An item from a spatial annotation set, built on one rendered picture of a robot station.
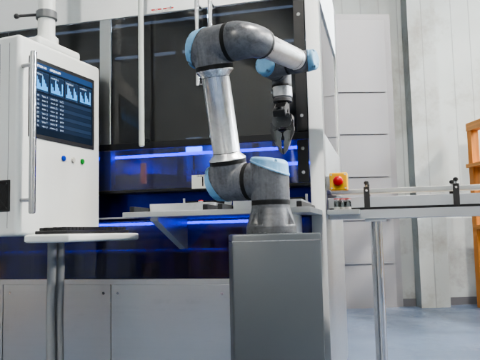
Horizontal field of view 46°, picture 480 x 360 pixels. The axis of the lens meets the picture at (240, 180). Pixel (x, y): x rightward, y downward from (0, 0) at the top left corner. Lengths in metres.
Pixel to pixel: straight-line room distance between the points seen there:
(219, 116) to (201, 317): 1.05
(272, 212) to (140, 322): 1.12
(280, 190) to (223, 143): 0.23
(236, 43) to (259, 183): 0.41
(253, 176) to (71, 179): 0.98
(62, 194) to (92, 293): 0.53
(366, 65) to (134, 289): 4.35
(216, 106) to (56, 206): 0.90
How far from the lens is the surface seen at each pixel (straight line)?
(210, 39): 1.74
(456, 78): 6.71
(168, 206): 2.26
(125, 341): 2.66
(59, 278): 2.55
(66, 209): 2.41
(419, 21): 6.56
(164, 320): 2.57
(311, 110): 2.43
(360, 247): 6.07
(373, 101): 6.27
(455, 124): 6.59
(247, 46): 1.71
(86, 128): 2.55
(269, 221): 1.66
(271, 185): 1.67
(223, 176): 1.74
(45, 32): 2.56
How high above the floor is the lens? 0.79
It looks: 5 degrees up
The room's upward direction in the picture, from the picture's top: 1 degrees counter-clockwise
